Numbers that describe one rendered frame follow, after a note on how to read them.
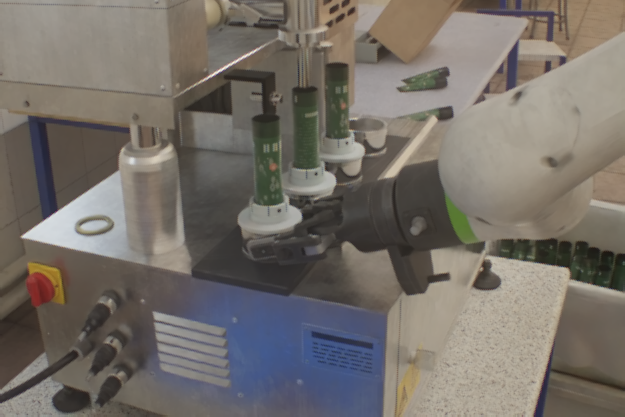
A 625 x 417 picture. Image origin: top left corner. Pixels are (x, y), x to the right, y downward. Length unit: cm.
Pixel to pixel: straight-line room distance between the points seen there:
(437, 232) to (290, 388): 27
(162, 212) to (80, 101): 16
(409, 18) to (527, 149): 207
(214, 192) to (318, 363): 32
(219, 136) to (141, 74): 39
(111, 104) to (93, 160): 227
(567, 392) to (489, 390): 57
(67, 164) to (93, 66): 214
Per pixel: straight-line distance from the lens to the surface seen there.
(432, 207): 85
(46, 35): 101
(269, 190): 94
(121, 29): 94
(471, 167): 69
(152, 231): 101
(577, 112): 68
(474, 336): 136
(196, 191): 118
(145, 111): 95
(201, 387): 107
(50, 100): 103
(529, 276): 154
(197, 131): 132
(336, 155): 114
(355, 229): 89
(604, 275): 191
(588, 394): 179
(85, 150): 319
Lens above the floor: 150
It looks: 24 degrees down
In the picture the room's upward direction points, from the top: 1 degrees counter-clockwise
